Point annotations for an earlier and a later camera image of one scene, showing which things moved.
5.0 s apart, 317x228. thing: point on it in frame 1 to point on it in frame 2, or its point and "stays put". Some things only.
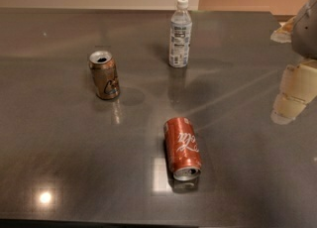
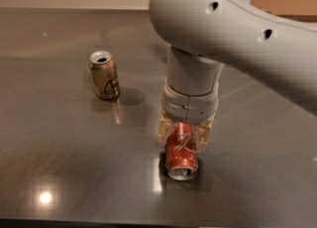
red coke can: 183,149 stays put
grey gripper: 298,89 to 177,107
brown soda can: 105,72 stays put
